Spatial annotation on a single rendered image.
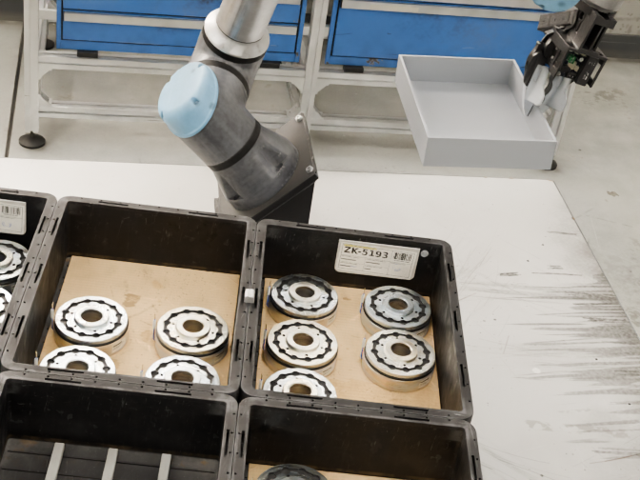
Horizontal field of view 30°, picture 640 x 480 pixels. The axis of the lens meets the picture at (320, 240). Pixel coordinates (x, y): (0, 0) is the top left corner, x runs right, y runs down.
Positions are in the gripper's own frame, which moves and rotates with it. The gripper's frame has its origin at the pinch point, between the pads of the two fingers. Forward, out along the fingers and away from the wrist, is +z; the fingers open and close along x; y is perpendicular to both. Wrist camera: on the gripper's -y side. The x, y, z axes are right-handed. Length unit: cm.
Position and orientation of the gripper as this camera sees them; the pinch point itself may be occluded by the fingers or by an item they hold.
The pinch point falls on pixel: (531, 107)
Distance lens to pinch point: 196.1
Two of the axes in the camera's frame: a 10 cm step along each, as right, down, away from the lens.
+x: 9.1, 1.9, 3.6
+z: -3.6, 7.9, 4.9
